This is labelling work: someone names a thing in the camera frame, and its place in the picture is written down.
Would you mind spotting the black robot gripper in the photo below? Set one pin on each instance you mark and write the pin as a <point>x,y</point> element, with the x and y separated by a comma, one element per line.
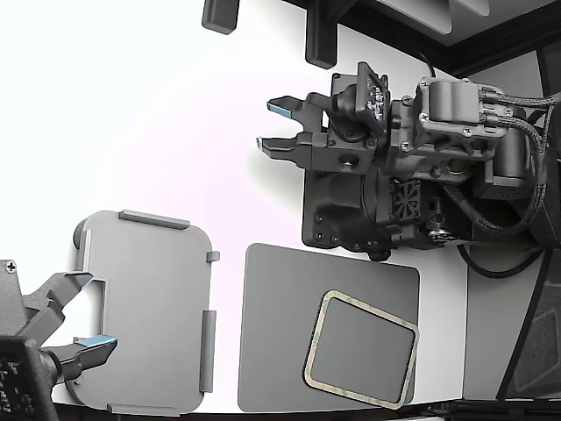
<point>346,153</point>

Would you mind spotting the black six-joint robot arm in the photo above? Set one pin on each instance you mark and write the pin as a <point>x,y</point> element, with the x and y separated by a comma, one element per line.
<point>451,105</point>

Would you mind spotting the black textured side panel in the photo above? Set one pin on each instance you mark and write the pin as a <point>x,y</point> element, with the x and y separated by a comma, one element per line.
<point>543,342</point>

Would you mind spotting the black border rail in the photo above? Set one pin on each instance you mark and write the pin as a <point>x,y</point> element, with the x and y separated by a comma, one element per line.
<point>482,52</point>

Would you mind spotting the grey stand foot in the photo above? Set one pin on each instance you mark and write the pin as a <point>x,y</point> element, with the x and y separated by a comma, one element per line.
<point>219,17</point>

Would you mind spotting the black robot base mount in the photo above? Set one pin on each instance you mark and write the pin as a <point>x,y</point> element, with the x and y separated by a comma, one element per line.
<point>333,206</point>

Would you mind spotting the dark grey rectangular mat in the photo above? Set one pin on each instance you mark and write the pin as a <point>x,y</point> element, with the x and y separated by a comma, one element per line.
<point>280,307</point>

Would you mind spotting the grey plastic frame holder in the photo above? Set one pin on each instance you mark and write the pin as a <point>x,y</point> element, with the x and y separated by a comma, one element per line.
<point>149,307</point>

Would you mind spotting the grey background panel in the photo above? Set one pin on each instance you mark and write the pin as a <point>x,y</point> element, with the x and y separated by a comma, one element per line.
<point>475,5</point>
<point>421,13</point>

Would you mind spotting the dark panel with pale rim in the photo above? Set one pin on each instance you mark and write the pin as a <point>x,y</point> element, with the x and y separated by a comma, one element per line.
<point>313,351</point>

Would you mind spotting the black idle gripper camera module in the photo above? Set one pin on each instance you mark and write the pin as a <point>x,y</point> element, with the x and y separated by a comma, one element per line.
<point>17,377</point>

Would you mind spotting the black stand foot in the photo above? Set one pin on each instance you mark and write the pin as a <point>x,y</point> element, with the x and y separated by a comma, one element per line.
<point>322,39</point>

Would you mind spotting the grey idle gripper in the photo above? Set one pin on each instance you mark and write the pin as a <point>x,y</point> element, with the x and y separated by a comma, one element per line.
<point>9,302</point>

